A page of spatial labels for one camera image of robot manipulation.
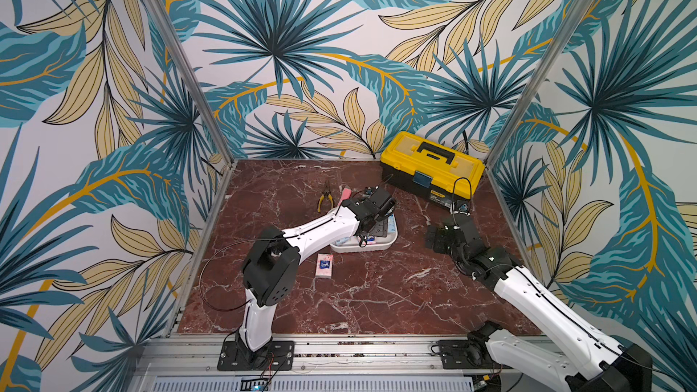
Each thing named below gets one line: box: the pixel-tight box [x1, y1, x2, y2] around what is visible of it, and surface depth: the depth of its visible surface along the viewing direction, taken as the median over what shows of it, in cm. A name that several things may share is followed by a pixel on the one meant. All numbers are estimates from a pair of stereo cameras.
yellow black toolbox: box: [380, 131, 486, 210], surface depth 100 cm
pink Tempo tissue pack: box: [314, 253, 334, 279], surface depth 89 cm
